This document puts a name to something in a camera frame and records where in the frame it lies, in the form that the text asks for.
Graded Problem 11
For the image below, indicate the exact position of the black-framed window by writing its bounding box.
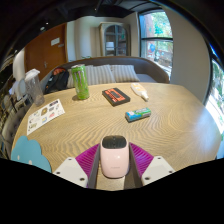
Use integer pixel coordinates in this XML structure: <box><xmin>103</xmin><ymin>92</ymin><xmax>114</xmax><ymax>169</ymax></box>
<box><xmin>138</xmin><ymin>11</ymin><xmax>174</xmax><ymax>79</ymax></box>

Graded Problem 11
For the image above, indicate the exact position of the black backpack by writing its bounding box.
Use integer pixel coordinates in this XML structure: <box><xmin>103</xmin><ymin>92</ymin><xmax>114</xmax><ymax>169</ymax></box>
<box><xmin>44</xmin><ymin>67</ymin><xmax>70</xmax><ymax>94</ymax></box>

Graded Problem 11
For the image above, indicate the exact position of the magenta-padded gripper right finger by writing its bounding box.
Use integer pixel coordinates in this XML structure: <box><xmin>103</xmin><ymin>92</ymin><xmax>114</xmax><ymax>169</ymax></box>
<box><xmin>127</xmin><ymin>142</ymin><xmax>176</xmax><ymax>190</ymax></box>

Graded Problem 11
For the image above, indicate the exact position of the small teal packet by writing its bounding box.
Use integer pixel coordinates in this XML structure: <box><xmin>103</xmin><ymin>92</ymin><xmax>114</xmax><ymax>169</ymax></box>
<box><xmin>124</xmin><ymin>106</ymin><xmax>152</xmax><ymax>123</ymax></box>

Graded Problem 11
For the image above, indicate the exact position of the white sticker sheet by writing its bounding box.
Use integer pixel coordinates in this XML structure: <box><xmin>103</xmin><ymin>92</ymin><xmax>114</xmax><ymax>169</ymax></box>
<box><xmin>26</xmin><ymin>98</ymin><xmax>66</xmax><ymax>136</ymax></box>

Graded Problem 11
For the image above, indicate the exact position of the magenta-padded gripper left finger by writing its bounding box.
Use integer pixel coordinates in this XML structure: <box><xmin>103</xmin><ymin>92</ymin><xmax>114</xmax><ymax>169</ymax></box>
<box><xmin>52</xmin><ymin>143</ymin><xmax>102</xmax><ymax>190</ymax></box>

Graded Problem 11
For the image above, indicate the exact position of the striped cushion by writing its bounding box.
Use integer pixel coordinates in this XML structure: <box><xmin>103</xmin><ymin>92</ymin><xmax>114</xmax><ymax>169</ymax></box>
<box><xmin>87</xmin><ymin>64</ymin><xmax>116</xmax><ymax>86</ymax></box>
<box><xmin>111</xmin><ymin>64</ymin><xmax>141</xmax><ymax>83</ymax></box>
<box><xmin>67</xmin><ymin>64</ymin><xmax>96</xmax><ymax>89</ymax></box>

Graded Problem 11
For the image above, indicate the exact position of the grey tufted chair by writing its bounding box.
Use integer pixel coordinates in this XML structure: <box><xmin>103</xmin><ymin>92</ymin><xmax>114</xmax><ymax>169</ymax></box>
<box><xmin>1</xmin><ymin>99</ymin><xmax>29</xmax><ymax>158</ymax></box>

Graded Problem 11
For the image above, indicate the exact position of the group of white chairs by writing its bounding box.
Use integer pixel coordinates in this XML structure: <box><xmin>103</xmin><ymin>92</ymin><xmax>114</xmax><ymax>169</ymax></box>
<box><xmin>8</xmin><ymin>79</ymin><xmax>28</xmax><ymax>102</ymax></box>

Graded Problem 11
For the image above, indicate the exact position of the black and orange box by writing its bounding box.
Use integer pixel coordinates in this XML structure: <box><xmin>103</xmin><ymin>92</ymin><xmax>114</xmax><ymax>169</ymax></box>
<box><xmin>101</xmin><ymin>87</ymin><xmax>132</xmax><ymax>107</ymax></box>

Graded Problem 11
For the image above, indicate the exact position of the blue cloud-shaped mouse pad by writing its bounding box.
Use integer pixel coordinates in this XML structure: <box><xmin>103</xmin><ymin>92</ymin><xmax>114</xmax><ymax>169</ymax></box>
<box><xmin>10</xmin><ymin>135</ymin><xmax>53</xmax><ymax>174</ymax></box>

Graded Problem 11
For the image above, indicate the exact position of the pink and black computer mouse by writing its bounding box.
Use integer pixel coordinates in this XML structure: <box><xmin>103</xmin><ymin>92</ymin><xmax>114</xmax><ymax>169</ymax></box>
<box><xmin>99</xmin><ymin>134</ymin><xmax>131</xmax><ymax>179</ymax></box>

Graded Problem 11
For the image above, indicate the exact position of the green drink can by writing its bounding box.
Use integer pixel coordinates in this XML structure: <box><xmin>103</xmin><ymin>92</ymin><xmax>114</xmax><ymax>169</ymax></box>
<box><xmin>70</xmin><ymin>64</ymin><xmax>91</xmax><ymax>101</ymax></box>

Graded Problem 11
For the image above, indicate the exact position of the brown wooden door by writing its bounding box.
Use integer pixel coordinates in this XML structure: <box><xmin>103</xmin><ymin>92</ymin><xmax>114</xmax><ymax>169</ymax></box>
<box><xmin>23</xmin><ymin>23</ymin><xmax>69</xmax><ymax>81</ymax></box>

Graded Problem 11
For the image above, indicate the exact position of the glass-door cabinet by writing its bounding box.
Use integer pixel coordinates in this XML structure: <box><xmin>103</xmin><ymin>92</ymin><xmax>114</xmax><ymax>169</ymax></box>
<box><xmin>98</xmin><ymin>21</ymin><xmax>132</xmax><ymax>58</ymax></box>

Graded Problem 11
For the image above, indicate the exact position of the brown curved sofa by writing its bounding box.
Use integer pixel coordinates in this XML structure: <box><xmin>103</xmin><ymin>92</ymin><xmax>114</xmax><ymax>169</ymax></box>
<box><xmin>39</xmin><ymin>55</ymin><xmax>170</xmax><ymax>94</ymax></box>

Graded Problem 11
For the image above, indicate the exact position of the white tube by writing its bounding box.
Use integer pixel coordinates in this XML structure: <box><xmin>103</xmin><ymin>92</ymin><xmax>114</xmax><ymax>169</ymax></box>
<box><xmin>130</xmin><ymin>82</ymin><xmax>150</xmax><ymax>102</ymax></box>

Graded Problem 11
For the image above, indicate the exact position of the large side window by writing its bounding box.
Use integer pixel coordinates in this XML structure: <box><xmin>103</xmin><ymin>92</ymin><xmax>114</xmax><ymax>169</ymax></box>
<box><xmin>204</xmin><ymin>56</ymin><xmax>224</xmax><ymax>134</ymax></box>

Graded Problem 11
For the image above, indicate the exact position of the clear plastic shaker bottle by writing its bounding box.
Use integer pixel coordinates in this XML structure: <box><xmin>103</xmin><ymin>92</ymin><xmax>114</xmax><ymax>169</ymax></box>
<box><xmin>24</xmin><ymin>68</ymin><xmax>46</xmax><ymax>107</ymax></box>

